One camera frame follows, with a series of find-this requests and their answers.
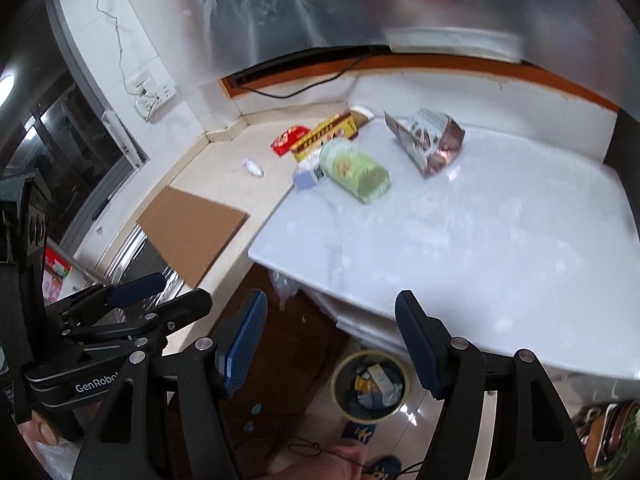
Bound person's left hand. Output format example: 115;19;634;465
30;410;63;446

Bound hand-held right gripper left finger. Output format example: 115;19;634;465
70;289;268;480

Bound shiny foil snack bag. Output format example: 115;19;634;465
384;108;467;179

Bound pale yellow box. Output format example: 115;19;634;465
367;364;397;392

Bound round trash bin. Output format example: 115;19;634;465
331;350;416;422

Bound thin white cable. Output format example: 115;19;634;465
95;0;146;96

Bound green wipes packet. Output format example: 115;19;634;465
319;139;392;206

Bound black cable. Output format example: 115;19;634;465
235;45;373;98

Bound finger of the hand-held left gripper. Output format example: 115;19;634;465
60;288;213;342
45;272;167;321

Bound crumpled clear plastic bag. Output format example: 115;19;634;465
267;267;306;311

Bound thin black cord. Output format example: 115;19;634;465
287;437;323;458

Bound dark blue slipper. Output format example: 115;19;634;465
341;420;377;445
370;455;403;478

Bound red snack packet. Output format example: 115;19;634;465
270;125;312;157

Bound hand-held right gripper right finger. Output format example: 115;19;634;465
394;290;596;480

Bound yellow and black box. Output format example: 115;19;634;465
290;110;370;163

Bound white plug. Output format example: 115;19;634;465
134;95;163;123

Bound orange wooden window frame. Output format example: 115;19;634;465
220;52;621;113

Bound stacked dishes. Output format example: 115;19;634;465
570;397;640;480

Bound aluminium window frame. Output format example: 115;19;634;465
0;5;151;261

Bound brown cardboard sheet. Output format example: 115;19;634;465
136;185;250;289

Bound translucent plastic sheet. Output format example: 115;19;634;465
165;0;640;111

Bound white power strip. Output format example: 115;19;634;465
125;74;178;103

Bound small white blue box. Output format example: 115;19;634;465
292;165;328;192

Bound red and white plastic bag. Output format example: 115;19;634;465
42;247;73;306

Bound person's left leg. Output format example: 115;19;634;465
265;442;371;480

